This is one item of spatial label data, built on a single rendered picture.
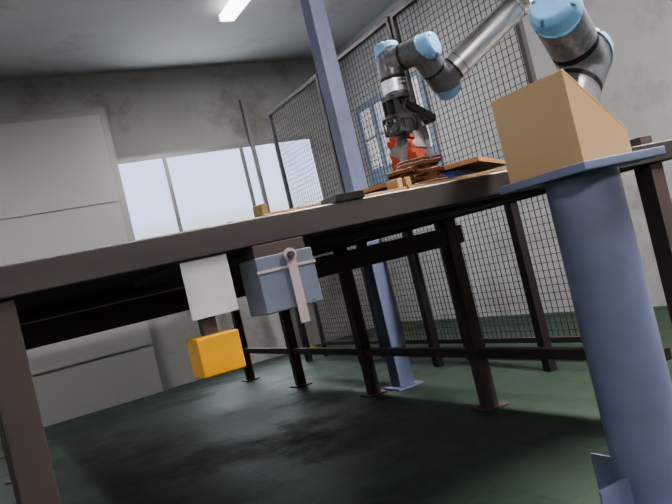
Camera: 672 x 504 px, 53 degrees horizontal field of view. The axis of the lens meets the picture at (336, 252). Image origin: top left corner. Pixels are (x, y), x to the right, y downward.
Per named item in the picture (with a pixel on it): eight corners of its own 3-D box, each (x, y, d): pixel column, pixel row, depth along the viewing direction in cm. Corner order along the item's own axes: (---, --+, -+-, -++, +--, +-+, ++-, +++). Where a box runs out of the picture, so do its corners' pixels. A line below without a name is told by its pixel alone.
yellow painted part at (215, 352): (247, 366, 137) (220, 252, 137) (205, 379, 133) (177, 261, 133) (234, 365, 144) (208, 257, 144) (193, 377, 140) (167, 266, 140)
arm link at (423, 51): (450, 51, 195) (417, 65, 201) (430, 23, 188) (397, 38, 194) (447, 70, 190) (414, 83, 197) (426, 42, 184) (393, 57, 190)
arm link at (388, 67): (390, 36, 192) (366, 47, 197) (399, 73, 191) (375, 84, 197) (404, 39, 198) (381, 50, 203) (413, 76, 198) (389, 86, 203)
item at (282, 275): (331, 315, 146) (311, 233, 146) (272, 331, 139) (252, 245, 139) (308, 317, 156) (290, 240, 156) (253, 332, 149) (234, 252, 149)
